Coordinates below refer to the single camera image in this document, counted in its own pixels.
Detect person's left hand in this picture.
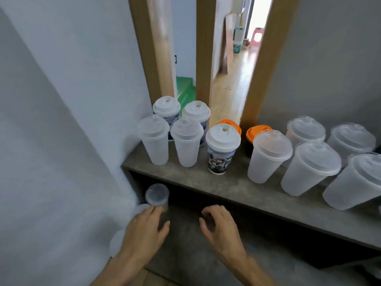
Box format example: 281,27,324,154
118,205,171,261

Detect person's right forearm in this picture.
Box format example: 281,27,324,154
230,251,276,286

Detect person's right hand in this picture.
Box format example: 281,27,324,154
199,205,248,263

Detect person's left forearm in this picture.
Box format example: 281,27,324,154
90,254,144,286

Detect frosted plastic cup with lid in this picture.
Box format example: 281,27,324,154
281,141,342,196
138,114,170,166
247,130,293,184
145,183,170,212
323,153,381,211
170,117,204,168
327,123,377,167
281,116,326,168

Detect light wooden door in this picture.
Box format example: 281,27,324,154
146,0,177,99

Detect brown wooden door frame post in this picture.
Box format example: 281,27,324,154
128,0,163,106
196,0,217,107
240,0,302,131

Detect dark cup with orange lid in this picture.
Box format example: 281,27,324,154
217,119,242,136
245,125,273,158

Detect green box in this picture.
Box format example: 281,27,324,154
176,76,197,115

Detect printed cup with white lid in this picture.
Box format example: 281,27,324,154
182,100,211,146
153,96,181,142
205,123,241,175

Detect leaning wooden board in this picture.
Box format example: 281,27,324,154
225,13,236,69

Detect grey stone shelf board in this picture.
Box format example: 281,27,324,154
122,140,381,250

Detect pink plastic stool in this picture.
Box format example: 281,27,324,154
249,27,265,48

